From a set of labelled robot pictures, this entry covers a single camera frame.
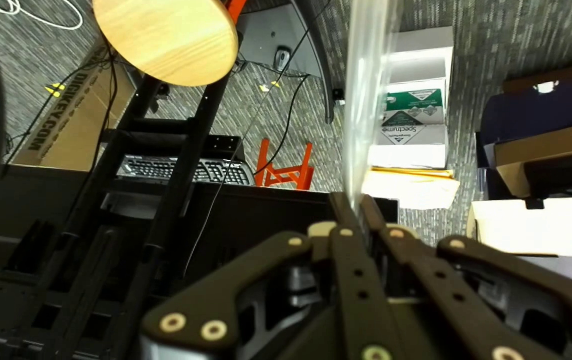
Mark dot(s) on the orange sawhorse stand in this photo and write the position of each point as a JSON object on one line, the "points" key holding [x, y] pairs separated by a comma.
{"points": [[286, 170]]}

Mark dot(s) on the dark box with label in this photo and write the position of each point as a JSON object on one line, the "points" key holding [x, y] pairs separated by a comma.
{"points": [[538, 106]]}

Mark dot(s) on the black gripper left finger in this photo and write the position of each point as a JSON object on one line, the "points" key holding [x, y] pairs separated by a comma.
{"points": [[359, 287]]}

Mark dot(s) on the printed flat cardboard box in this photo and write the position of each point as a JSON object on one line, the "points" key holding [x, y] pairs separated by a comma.
{"points": [[66, 127]]}

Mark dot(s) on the white box green label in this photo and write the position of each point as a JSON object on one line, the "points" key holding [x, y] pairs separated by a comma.
{"points": [[416, 127]]}

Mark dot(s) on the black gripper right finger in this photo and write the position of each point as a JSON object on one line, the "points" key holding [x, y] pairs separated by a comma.
{"points": [[478, 300]]}

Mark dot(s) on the black computer keyboard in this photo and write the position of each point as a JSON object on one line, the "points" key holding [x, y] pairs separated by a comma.
{"points": [[138, 170]]}

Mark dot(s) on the round wooden stool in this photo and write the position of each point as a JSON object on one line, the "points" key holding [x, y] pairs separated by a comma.
{"points": [[167, 37]]}

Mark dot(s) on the black metal frame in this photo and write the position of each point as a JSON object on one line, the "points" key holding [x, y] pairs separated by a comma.
{"points": [[78, 266]]}

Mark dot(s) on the open white box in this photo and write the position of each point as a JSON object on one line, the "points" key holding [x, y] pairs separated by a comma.
{"points": [[533, 227]]}

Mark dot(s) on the clear plastic straw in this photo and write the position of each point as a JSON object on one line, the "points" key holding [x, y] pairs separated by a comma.
{"points": [[365, 87]]}

